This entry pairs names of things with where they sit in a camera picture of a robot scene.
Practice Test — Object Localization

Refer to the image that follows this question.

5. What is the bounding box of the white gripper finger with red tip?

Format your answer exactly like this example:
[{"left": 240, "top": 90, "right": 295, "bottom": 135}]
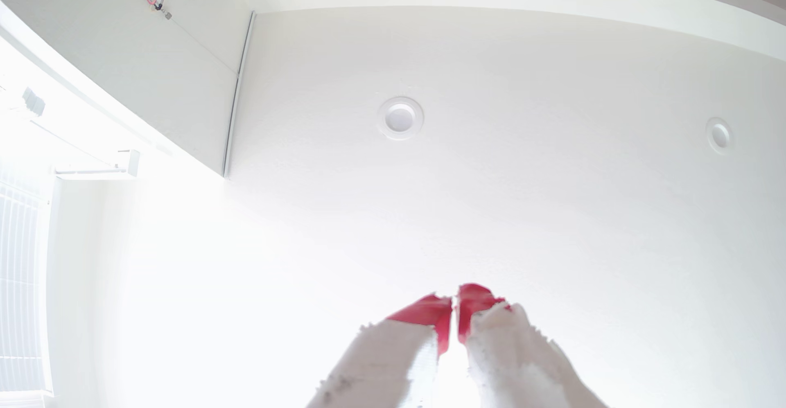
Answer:
[
  {"left": 306, "top": 294, "right": 454, "bottom": 408},
  {"left": 458, "top": 283, "right": 609, "bottom": 408}
]

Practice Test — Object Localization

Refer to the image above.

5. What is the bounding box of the round recessed ceiling light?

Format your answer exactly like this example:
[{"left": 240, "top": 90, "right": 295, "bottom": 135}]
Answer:
[
  {"left": 377, "top": 96, "right": 425, "bottom": 140},
  {"left": 705, "top": 117, "right": 734, "bottom": 155}
]

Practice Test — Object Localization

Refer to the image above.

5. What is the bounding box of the white window blind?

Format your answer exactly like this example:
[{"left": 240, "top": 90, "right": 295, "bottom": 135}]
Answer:
[{"left": 0, "top": 178, "right": 54, "bottom": 397}]

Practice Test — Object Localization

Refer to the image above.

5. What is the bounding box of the small grey wall fixture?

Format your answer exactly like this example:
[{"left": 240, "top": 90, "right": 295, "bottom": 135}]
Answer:
[{"left": 22, "top": 87, "right": 47, "bottom": 117}]

